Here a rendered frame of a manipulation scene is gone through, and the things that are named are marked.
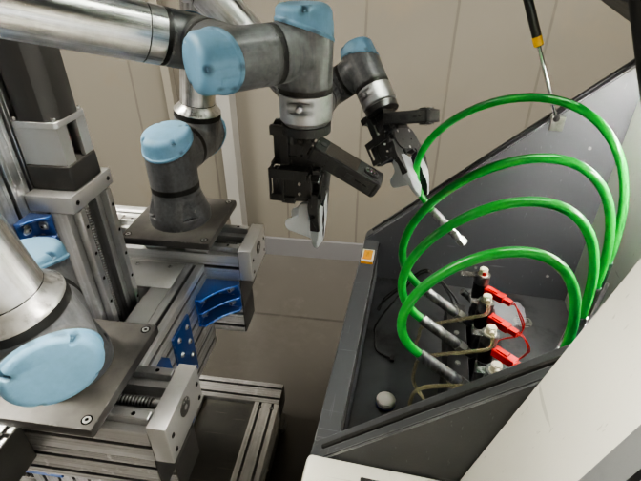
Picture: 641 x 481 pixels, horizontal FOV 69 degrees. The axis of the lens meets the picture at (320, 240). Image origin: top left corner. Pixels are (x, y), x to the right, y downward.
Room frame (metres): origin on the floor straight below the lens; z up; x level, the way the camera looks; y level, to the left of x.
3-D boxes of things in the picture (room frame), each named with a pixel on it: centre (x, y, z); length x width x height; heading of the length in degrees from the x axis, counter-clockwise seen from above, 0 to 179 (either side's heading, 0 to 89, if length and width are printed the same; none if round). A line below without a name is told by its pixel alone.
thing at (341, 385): (0.76, -0.08, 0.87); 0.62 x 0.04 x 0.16; 168
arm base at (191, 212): (1.03, 0.36, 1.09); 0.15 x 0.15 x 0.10
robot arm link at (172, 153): (1.04, 0.35, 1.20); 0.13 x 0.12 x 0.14; 166
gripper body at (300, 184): (0.66, 0.03, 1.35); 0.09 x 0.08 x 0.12; 78
